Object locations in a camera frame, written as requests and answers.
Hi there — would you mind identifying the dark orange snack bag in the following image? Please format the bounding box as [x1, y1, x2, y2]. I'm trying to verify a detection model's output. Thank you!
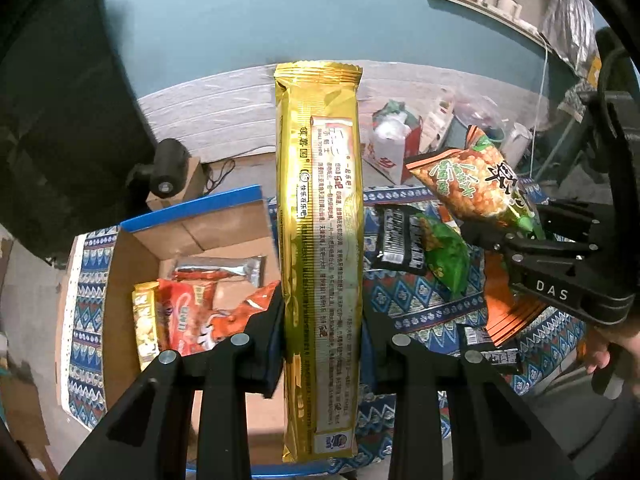
[205, 280, 281, 356]

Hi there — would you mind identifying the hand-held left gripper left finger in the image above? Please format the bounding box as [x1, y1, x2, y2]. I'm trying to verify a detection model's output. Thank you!
[60, 285, 287, 480]

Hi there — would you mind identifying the silver snack packet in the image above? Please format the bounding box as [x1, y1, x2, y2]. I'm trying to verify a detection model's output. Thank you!
[172, 255, 266, 286]

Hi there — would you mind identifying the cardboard box with blue rim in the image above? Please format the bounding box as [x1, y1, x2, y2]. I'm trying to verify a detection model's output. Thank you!
[102, 185, 332, 478]

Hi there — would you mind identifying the black cable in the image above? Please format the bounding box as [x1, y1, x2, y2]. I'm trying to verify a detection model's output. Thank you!
[202, 157, 236, 197]

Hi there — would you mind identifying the small black snack packet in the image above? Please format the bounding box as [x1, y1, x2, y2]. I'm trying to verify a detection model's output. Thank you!
[457, 325, 521, 367]

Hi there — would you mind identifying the white kettle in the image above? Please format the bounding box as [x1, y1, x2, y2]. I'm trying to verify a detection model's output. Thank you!
[500, 122, 534, 167]

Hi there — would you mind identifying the white cable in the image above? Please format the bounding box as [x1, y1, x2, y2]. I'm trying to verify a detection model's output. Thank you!
[529, 34, 557, 182]

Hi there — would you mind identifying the green pole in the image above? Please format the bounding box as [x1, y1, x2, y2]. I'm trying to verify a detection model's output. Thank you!
[546, 110, 587, 177]

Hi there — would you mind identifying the white wall shelf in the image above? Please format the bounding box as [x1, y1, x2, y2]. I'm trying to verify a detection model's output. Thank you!
[423, 0, 552, 49]

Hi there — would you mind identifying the flat orange packet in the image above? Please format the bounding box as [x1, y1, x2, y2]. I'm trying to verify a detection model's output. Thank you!
[482, 252, 551, 348]

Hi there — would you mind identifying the long gold snack packet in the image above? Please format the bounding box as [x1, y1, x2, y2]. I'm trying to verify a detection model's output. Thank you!
[273, 61, 364, 465]

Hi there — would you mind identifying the black round device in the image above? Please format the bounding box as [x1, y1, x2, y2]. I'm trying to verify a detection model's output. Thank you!
[125, 138, 191, 200]

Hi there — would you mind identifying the orange and green peanut bag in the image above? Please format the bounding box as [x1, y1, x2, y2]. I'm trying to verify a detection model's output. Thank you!
[404, 125, 546, 239]

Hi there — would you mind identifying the white and brown paper bag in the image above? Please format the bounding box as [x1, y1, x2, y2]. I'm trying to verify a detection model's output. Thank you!
[420, 90, 456, 154]

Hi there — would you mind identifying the blue patterned tablecloth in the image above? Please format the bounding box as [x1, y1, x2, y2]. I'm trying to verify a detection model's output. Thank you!
[62, 182, 588, 476]

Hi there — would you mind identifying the person's right hand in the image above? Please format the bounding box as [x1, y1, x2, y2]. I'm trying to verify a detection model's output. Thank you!
[582, 327, 640, 376]

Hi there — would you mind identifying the black cloth panel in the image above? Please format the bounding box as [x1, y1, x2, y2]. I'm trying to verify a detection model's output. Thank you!
[0, 0, 162, 261]

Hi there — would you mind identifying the small gold snack packet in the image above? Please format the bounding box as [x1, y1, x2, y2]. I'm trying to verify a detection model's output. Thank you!
[131, 281, 164, 364]

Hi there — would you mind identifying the clear plastic bin bag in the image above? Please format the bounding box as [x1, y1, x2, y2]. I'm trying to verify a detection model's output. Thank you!
[452, 99, 506, 131]

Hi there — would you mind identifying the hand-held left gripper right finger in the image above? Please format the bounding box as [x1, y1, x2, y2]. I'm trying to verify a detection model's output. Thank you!
[361, 305, 581, 480]

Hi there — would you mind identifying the grey patterned cloth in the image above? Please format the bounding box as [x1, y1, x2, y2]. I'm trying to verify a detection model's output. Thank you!
[559, 84, 592, 122]

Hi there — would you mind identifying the red snack packet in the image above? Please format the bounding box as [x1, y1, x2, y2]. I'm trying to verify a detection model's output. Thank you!
[155, 277, 221, 356]

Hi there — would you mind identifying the wooden block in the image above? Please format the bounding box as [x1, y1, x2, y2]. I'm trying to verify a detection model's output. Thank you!
[145, 157, 206, 211]

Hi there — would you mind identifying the red and white paper bag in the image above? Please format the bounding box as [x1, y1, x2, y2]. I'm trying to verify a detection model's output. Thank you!
[362, 101, 424, 186]

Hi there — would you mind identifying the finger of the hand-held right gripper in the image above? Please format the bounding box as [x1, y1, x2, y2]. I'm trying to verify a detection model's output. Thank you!
[460, 220, 599, 262]
[532, 199, 604, 227]

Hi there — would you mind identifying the silver foil sheet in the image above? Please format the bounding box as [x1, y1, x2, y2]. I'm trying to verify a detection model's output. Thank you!
[540, 0, 602, 77]

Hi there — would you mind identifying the green snack bag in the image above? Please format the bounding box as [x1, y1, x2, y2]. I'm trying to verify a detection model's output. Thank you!
[417, 212, 471, 296]

